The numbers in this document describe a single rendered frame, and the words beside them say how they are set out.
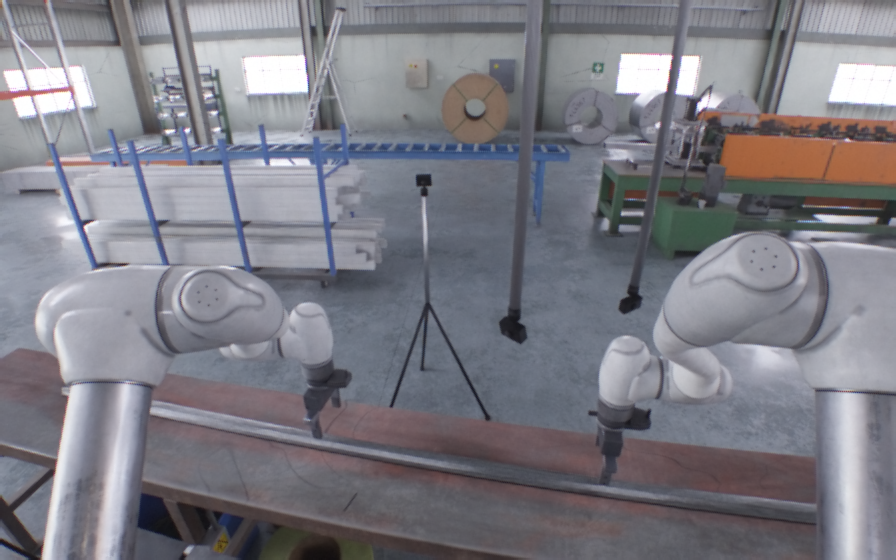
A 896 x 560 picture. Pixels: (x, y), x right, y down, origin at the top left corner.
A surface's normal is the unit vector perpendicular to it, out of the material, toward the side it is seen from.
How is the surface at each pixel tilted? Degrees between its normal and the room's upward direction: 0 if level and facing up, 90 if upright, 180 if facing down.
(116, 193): 90
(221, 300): 50
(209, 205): 90
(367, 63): 90
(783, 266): 41
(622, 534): 0
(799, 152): 90
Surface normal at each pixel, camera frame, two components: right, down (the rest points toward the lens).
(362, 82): -0.07, 0.45
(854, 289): -0.32, -0.14
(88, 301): 0.04, -0.32
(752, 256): -0.28, -0.39
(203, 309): 0.26, -0.28
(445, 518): 0.00, -0.89
